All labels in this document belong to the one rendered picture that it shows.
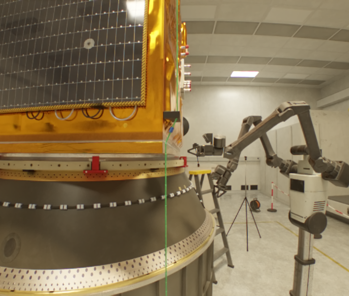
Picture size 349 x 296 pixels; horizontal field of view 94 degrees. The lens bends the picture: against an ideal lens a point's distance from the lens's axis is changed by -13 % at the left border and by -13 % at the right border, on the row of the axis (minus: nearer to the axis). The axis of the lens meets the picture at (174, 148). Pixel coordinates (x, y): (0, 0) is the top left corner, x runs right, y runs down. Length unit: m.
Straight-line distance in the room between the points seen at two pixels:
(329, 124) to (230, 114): 4.30
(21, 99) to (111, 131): 0.46
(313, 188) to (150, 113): 1.10
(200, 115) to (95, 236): 8.56
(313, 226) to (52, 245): 1.49
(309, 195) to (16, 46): 1.83
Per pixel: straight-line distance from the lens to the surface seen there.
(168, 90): 0.84
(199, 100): 9.42
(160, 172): 1.26
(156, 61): 0.86
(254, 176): 9.68
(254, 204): 6.39
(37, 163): 1.15
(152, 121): 0.77
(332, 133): 7.46
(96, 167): 1.04
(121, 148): 0.79
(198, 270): 1.42
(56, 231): 1.06
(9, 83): 1.14
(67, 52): 0.98
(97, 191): 1.06
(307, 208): 1.44
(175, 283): 1.23
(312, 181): 1.40
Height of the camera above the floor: 1.74
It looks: 3 degrees up
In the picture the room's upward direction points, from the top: straight up
